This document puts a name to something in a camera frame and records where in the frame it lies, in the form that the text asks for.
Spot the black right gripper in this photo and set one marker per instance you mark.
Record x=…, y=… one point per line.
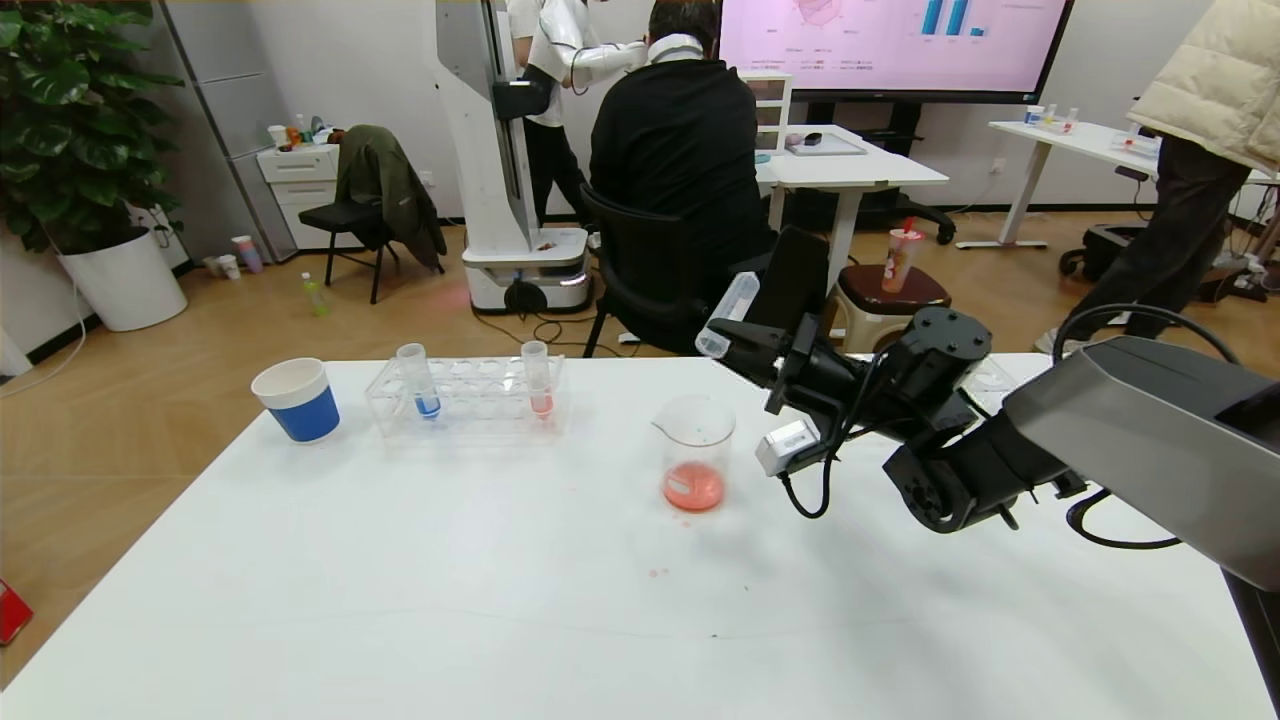
x=789, y=363

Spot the red pigment test tube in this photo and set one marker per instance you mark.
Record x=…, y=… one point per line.
x=735, y=300

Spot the blue pigment test tube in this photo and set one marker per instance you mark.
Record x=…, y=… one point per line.
x=427, y=403

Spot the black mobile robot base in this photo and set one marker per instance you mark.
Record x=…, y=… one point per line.
x=1100, y=245

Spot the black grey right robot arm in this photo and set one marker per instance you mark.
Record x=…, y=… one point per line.
x=1150, y=450

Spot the clear glass beaker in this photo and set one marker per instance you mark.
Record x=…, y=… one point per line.
x=693, y=488

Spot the clear acrylic test tube rack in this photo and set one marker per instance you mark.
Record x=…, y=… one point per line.
x=998, y=376
x=480, y=400

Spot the pink pigment test tube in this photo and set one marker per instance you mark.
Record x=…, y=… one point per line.
x=541, y=403

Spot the brown cushioned stool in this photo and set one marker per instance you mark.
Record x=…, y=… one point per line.
x=860, y=290

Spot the black office chair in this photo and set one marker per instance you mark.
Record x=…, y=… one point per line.
x=640, y=270

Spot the drink cup with red straw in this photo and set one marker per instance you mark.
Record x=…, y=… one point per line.
x=900, y=265

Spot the white rectangular desk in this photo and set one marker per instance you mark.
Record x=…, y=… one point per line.
x=850, y=170

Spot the grey flat tray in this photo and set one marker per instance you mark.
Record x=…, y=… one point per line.
x=840, y=147

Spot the person in black sweater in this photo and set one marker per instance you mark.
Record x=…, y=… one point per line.
x=680, y=140

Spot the white desktop drawer box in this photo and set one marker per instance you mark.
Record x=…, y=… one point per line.
x=772, y=110

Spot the person in white t-shirt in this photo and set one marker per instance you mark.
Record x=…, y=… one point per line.
x=560, y=175

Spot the white neck massager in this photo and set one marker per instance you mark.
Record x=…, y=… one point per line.
x=675, y=47

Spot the large display screen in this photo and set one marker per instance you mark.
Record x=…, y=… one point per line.
x=900, y=50

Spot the white desk with T-legs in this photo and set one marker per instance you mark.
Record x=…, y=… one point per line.
x=1060, y=135

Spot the white humanoid robot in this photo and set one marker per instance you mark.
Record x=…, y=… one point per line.
x=480, y=100

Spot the olive green jacket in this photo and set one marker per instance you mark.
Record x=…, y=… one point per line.
x=385, y=180

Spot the black metal chair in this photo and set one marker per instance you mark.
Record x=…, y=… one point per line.
x=335, y=215

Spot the green plastic bottle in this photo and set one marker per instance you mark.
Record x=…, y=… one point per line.
x=315, y=297

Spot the blue white paper cup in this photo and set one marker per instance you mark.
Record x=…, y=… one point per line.
x=305, y=415

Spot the white drawer cabinet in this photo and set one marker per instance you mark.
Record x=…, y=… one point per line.
x=300, y=165

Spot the person in beige puffer jacket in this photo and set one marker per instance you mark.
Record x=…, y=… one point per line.
x=1220, y=80

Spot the pink drink cup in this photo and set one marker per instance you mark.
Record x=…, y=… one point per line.
x=248, y=258

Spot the small white cup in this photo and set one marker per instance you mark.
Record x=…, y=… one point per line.
x=228, y=268

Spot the tall grey cabinet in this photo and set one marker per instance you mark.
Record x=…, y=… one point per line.
x=230, y=100

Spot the green plant in white pot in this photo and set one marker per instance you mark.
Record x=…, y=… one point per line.
x=60, y=120

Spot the red flat object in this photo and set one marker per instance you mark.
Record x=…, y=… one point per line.
x=12, y=612

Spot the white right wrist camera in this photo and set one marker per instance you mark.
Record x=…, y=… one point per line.
x=788, y=445

